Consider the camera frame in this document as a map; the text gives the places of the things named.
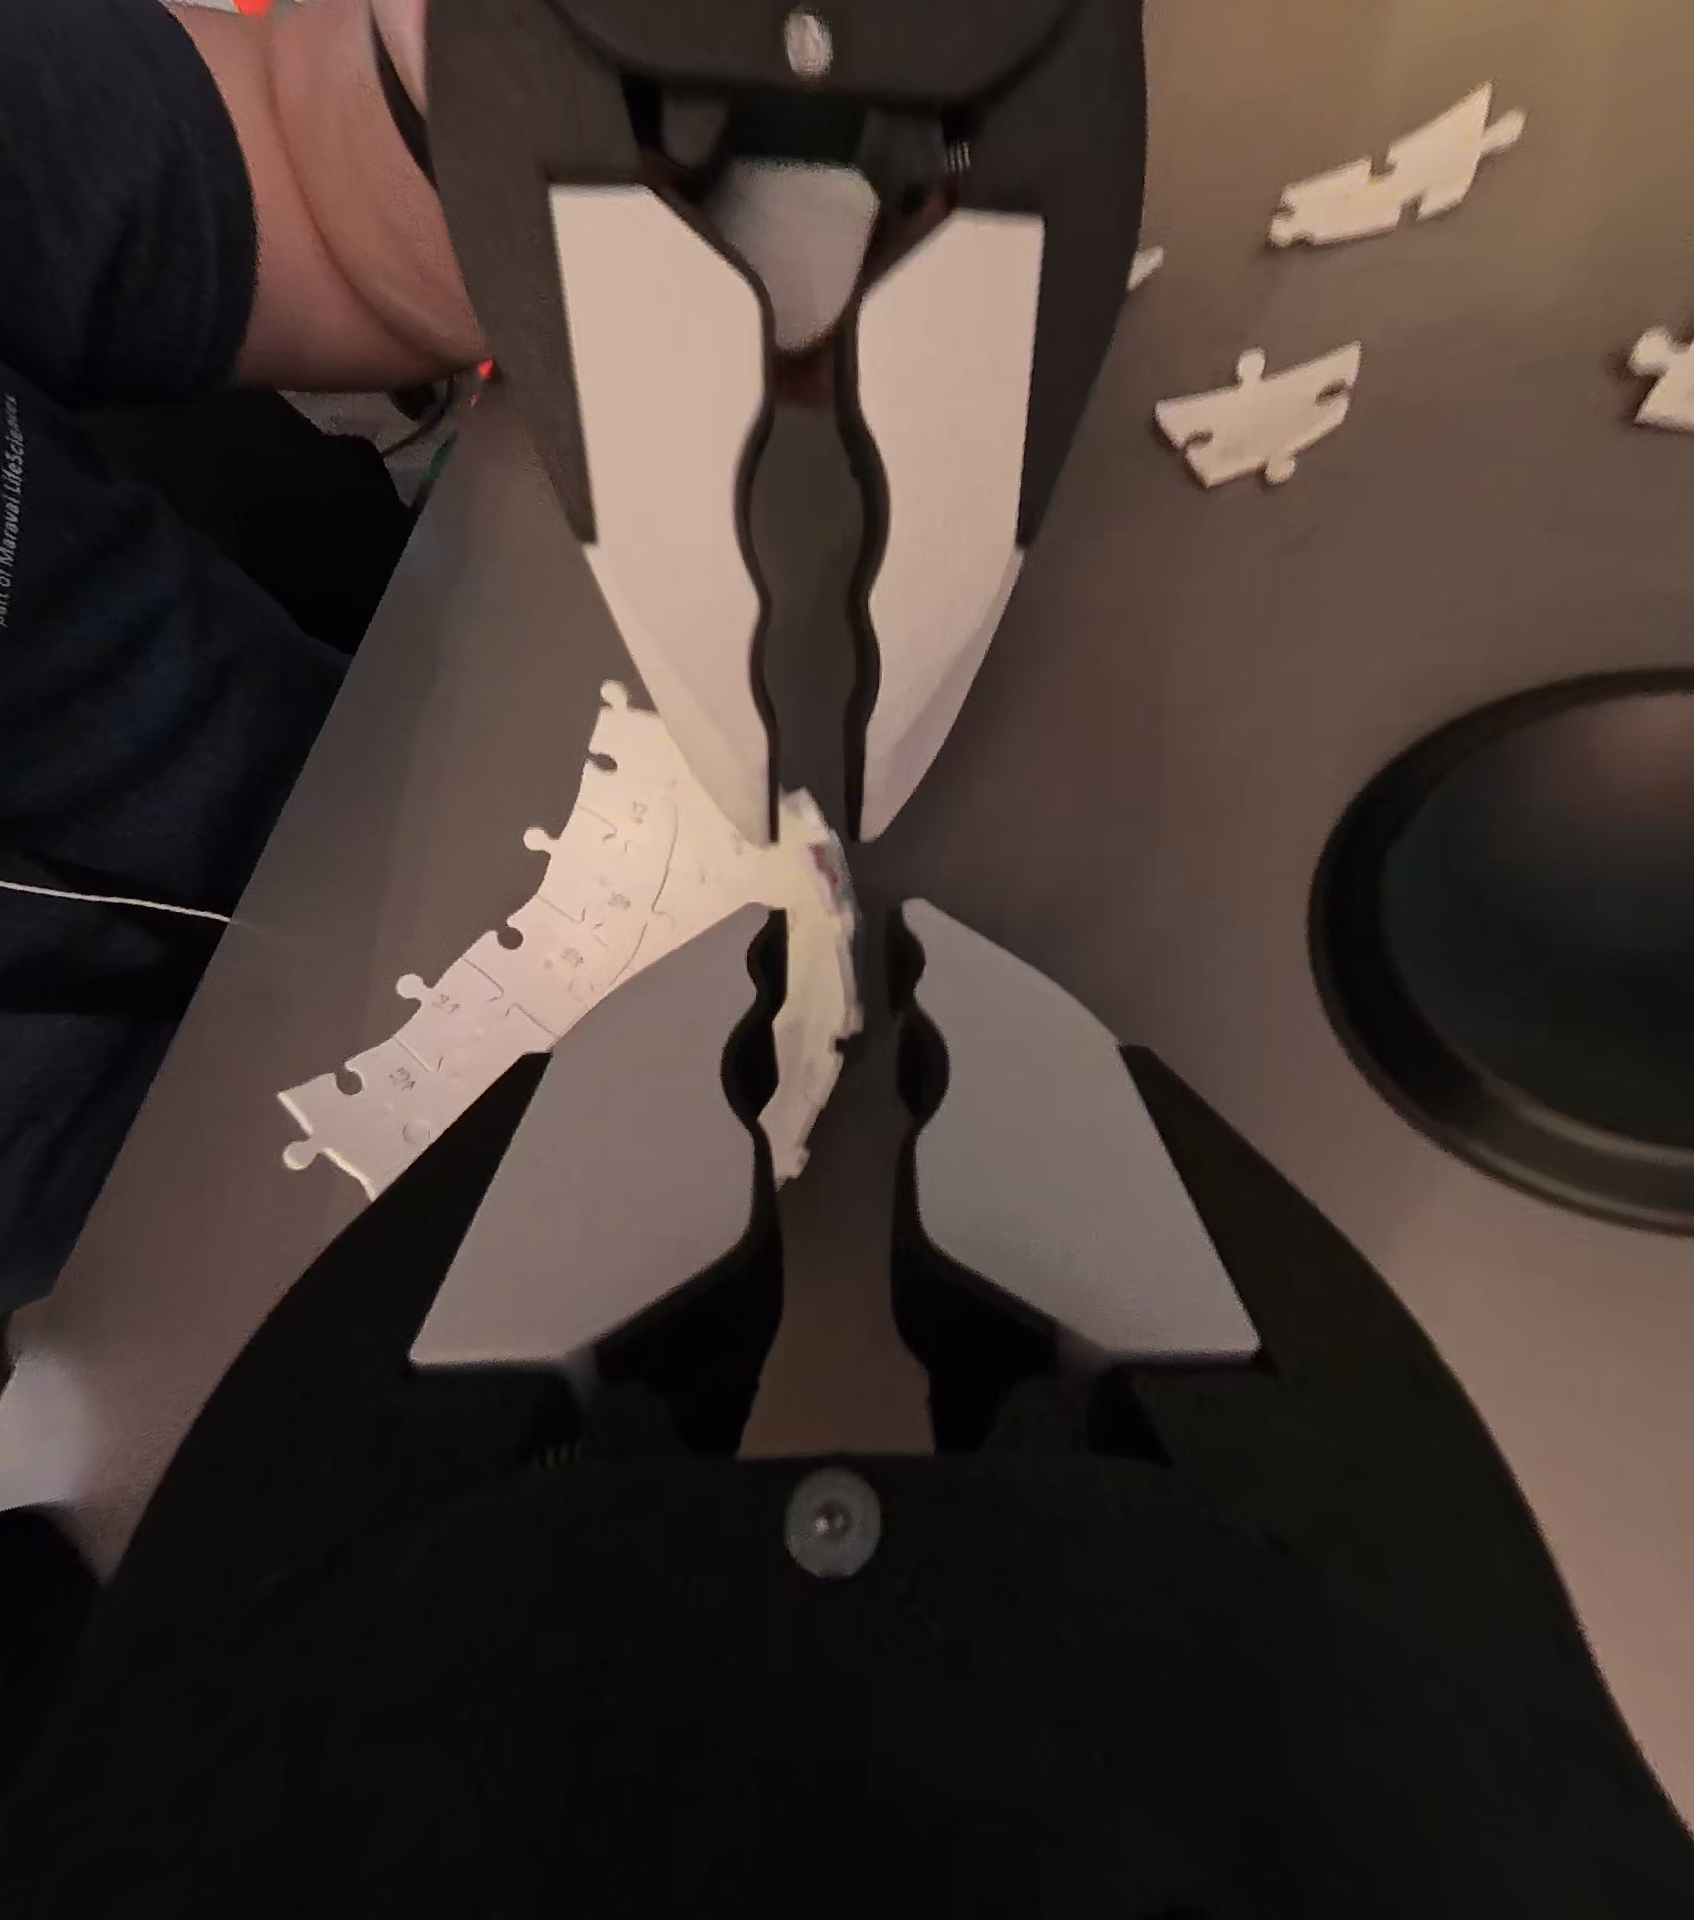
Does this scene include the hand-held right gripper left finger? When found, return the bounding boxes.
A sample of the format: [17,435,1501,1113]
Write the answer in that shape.
[415,909,790,1375]

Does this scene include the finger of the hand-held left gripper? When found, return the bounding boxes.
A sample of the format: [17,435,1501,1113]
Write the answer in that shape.
[847,210,1050,840]
[542,186,790,840]

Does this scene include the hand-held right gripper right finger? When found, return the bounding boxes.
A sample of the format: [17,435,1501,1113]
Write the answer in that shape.
[891,902,1263,1375]

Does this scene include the assembled white puzzle section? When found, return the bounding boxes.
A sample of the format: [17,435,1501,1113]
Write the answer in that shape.
[277,684,863,1196]

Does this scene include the person's left forearm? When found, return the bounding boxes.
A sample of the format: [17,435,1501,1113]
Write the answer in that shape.
[173,0,489,392]

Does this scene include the scattered loose puzzle pieces group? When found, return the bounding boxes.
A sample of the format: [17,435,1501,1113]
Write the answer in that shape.
[1117,84,1694,490]

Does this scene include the black round ball stand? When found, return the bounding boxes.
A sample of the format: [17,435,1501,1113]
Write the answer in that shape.
[1306,665,1694,1237]

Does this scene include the white drawstring cord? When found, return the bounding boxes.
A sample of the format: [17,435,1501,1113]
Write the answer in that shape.
[0,854,233,926]

